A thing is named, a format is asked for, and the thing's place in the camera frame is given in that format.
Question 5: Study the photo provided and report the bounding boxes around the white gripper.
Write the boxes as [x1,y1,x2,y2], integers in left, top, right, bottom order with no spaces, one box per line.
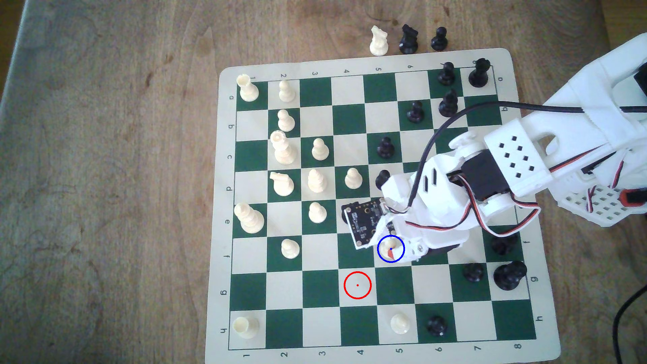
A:
[375,154,481,264]

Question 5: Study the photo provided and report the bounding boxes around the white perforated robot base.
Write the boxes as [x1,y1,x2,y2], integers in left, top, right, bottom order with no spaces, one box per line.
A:
[556,182,647,227]

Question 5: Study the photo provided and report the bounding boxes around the black bishop chess piece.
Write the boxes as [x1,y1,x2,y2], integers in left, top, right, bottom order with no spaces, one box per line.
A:
[438,89,459,118]
[490,232,521,256]

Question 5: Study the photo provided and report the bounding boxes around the white bishop chess piece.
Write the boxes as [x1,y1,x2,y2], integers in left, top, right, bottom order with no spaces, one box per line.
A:
[307,168,328,194]

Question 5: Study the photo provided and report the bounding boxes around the black king chess piece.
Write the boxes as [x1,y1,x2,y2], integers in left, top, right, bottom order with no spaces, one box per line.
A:
[493,260,528,291]

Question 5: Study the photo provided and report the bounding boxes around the white knight chess piece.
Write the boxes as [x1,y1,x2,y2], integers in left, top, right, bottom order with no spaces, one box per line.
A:
[269,171,295,197]
[369,25,390,56]

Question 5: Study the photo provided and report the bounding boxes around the white queen chess piece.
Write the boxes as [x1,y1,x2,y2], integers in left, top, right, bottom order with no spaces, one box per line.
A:
[270,130,298,165]

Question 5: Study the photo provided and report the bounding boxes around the white king chess piece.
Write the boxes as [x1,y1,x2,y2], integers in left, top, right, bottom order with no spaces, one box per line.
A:
[234,202,265,234]

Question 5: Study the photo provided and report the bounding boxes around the black rook chess piece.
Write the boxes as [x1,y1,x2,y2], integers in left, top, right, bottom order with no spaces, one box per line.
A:
[468,58,491,88]

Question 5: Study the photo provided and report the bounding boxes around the white rook chess piece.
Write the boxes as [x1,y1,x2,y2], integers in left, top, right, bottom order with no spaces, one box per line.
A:
[237,74,260,103]
[232,316,260,340]

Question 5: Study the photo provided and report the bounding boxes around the black knight chess piece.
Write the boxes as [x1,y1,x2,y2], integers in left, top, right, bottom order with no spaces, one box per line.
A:
[399,24,419,55]

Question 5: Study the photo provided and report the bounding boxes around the green white chessboard mat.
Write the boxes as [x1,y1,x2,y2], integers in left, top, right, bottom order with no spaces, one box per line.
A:
[205,48,562,364]

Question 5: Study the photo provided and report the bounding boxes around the orange black clamp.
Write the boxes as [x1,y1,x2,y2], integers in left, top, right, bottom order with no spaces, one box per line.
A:
[621,188,647,208]

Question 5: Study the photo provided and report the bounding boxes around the black camera circuit board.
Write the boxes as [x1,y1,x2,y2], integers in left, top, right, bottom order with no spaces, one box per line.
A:
[342,199,389,250]

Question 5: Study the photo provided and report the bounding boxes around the red white black gripper wires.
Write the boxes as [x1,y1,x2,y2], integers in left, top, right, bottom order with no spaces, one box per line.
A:
[402,174,542,239]

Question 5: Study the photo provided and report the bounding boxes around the black camera cable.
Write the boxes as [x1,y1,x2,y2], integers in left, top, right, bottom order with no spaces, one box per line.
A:
[408,101,647,209]

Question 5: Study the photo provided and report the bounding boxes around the red white black arm wires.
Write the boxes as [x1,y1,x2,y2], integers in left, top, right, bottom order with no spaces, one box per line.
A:
[548,146,628,213]

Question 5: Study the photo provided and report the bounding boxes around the black cable on table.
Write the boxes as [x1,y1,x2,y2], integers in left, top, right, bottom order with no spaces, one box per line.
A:
[613,291,647,364]

